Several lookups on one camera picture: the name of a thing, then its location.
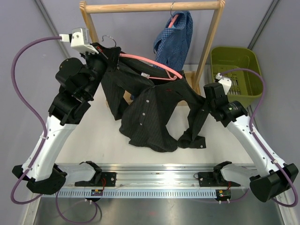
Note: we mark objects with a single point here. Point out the aluminium mounting rail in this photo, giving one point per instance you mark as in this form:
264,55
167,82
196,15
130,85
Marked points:
155,176

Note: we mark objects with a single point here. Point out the slotted grey cable duct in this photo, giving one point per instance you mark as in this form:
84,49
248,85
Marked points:
139,193

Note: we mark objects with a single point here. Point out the black pinstriped shirt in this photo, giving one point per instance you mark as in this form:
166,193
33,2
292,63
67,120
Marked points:
145,111

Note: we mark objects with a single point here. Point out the green plastic basket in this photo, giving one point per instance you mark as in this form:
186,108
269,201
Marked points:
244,83

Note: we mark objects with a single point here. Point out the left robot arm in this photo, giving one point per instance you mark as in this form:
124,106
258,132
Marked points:
78,85

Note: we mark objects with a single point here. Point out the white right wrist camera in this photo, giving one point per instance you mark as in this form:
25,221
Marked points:
224,81

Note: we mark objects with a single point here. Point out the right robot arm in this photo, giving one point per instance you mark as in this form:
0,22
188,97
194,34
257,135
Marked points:
273,175

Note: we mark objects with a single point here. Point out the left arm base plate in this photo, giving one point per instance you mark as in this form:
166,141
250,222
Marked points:
107,179

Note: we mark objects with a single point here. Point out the blue checkered shirt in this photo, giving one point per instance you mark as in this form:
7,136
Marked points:
172,44

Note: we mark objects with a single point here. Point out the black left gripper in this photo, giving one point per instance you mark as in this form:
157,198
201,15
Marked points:
101,56

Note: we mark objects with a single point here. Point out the wooden clothes rack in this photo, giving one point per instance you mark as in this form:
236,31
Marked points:
217,6

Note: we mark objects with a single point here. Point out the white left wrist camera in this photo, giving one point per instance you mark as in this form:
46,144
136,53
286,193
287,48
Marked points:
79,41

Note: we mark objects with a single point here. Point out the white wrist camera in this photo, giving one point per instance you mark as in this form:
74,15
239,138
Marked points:
79,41
224,81

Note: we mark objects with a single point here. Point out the pink hanger of blue shirt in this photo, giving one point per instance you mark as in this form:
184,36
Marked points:
173,17

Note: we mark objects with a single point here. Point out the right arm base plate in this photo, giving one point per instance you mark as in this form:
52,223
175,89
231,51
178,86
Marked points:
214,179

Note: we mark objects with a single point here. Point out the pink hanger of black shirt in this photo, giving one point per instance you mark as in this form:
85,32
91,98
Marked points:
136,71

